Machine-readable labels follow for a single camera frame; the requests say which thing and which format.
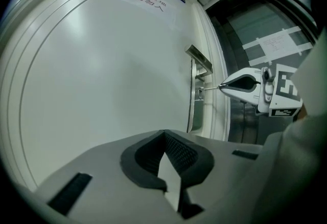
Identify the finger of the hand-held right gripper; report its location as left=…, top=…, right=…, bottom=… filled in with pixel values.
left=221, top=84, right=262, bottom=106
left=220, top=66, right=264, bottom=86

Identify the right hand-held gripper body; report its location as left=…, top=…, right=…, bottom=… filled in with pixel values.
left=256, top=63, right=303, bottom=118

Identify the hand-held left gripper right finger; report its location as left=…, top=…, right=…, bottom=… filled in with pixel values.
left=163, top=129, right=264, bottom=224

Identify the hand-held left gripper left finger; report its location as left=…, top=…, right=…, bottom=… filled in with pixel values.
left=33, top=129, right=179, bottom=224

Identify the silver door lock plate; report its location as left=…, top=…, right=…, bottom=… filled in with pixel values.
left=188, top=58, right=206, bottom=133

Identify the person's right forearm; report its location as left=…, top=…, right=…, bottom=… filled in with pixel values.
left=290, top=26, right=327, bottom=122

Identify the dark glass door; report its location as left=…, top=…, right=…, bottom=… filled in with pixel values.
left=204, top=0, right=320, bottom=145

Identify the white door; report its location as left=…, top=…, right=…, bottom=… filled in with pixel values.
left=0, top=0, right=205, bottom=193

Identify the white paper door sign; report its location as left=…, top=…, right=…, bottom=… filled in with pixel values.
left=97, top=0, right=177, bottom=30

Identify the taped white paper notice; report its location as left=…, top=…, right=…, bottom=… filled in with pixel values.
left=242, top=26, right=314, bottom=66

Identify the person's white garment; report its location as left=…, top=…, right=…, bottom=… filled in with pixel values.
left=251, top=113, right=327, bottom=224

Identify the white door frame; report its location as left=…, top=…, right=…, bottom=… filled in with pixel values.
left=192, top=2, right=232, bottom=142

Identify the silver door handle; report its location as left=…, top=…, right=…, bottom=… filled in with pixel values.
left=185, top=44, right=214, bottom=82

